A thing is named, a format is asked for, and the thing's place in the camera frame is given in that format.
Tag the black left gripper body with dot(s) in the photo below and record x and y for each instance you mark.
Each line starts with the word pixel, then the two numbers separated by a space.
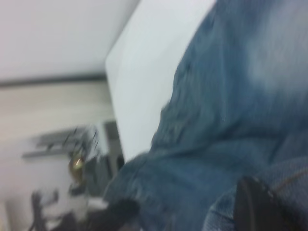
pixel 81 222

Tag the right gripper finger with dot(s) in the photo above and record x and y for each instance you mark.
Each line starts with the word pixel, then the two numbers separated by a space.
pixel 252 211

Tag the blue denim kids pants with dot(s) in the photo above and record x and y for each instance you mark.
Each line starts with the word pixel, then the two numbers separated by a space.
pixel 216 120

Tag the dark grey table leg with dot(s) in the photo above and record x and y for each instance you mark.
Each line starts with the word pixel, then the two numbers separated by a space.
pixel 111 132

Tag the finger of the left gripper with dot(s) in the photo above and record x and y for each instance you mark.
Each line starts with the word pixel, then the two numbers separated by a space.
pixel 124 214

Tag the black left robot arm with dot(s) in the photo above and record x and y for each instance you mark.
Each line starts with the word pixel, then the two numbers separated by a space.
pixel 36 211

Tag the brass round fitting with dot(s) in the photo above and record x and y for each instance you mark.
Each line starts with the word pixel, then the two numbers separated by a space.
pixel 76 166

